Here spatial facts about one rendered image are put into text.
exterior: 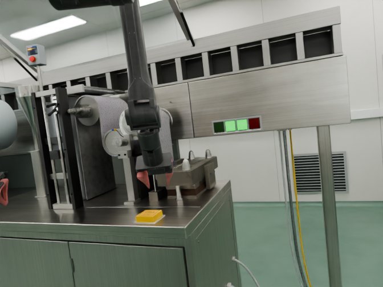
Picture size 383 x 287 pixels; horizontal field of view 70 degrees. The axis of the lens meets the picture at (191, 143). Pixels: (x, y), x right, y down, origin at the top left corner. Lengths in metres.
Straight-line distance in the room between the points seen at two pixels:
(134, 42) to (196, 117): 0.83
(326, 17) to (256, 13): 2.54
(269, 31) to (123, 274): 1.22
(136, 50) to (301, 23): 0.92
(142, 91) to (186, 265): 0.60
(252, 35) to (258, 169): 2.60
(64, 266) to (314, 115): 1.25
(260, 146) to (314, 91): 2.44
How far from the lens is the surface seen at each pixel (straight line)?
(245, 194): 3.93
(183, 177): 1.14
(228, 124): 1.42
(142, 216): 0.99
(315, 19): 1.45
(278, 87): 1.40
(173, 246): 0.99
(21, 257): 1.48
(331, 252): 1.73
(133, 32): 0.72
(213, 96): 1.45
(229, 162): 3.87
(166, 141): 1.38
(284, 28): 1.45
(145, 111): 0.70
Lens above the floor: 1.22
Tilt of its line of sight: 4 degrees down
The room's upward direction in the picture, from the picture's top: 7 degrees counter-clockwise
